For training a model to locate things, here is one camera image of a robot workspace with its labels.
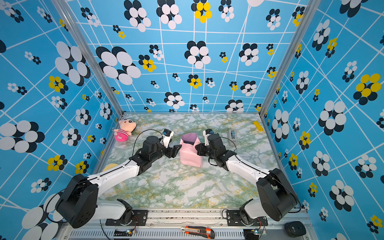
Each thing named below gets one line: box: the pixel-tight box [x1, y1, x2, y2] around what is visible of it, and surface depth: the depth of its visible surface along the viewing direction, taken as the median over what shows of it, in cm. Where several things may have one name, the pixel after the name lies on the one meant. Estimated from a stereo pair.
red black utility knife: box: [180, 225, 215, 239], surface depth 71 cm
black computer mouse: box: [284, 221, 307, 238], surface depth 71 cm
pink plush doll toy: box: [113, 119, 137, 143], surface depth 104 cm
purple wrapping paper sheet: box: [180, 132, 203, 168], surface depth 88 cm
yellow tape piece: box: [253, 120, 264, 132], surface depth 114 cm
